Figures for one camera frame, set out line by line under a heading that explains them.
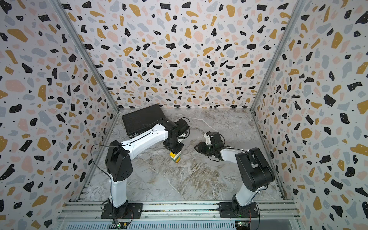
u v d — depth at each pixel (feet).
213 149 2.48
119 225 2.30
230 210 2.40
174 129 2.03
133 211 2.43
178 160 2.91
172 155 2.73
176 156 2.77
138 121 3.60
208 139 2.94
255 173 1.56
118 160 1.59
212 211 2.50
